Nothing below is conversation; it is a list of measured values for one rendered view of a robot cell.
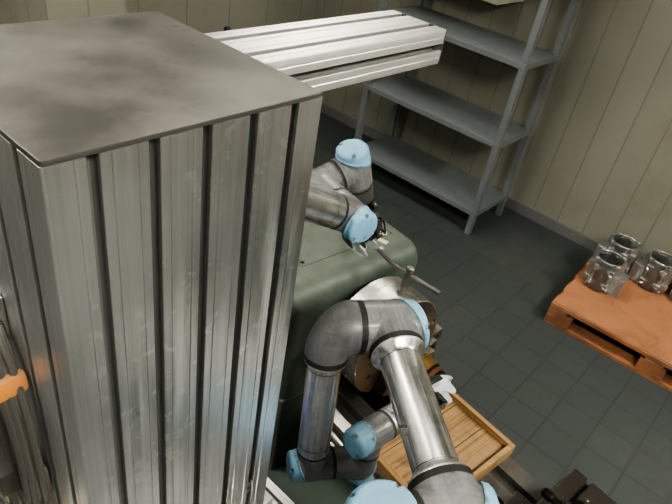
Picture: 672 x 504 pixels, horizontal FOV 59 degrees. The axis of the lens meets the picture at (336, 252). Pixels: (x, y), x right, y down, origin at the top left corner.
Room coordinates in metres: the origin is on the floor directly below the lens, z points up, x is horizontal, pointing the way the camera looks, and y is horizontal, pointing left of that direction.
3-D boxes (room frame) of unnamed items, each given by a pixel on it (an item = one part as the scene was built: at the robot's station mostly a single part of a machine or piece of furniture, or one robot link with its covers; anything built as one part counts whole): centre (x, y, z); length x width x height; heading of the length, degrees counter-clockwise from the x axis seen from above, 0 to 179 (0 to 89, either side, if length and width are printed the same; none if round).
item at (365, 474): (0.91, -0.14, 0.98); 0.11 x 0.08 x 0.11; 108
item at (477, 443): (1.09, -0.36, 0.89); 0.36 x 0.30 x 0.04; 136
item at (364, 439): (0.91, -0.16, 1.08); 0.11 x 0.08 x 0.09; 135
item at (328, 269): (1.52, 0.13, 1.06); 0.59 x 0.48 x 0.39; 46
